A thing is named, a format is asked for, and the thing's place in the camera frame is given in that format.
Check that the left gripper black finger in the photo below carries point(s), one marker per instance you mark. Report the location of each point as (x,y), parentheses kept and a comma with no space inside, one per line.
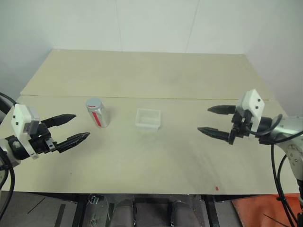
(59,119)
(73,141)

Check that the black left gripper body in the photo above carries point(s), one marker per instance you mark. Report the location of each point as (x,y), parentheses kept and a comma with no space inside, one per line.
(42,142)

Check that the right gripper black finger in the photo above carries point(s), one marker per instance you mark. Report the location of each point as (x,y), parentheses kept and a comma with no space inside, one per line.
(222,110)
(215,133)

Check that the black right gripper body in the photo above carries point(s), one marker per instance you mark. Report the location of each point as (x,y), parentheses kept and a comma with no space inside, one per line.
(241,125)

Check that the grey bottle cap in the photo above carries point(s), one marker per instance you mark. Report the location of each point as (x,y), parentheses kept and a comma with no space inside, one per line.
(93,103)

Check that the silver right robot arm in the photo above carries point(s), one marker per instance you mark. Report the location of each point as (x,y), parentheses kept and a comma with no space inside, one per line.
(290,128)

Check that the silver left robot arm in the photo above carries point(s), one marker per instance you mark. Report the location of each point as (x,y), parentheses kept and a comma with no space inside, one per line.
(14,149)

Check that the small clear plastic tray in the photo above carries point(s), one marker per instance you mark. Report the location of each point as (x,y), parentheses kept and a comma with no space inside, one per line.
(148,120)

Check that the silver metal clamp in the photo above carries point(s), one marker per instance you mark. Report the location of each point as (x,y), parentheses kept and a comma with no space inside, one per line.
(94,199)

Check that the orange floor mat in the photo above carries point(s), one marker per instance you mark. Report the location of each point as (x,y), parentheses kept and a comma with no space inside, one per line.
(255,212)

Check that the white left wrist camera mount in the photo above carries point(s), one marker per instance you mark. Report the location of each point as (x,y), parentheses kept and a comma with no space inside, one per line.
(20,120)

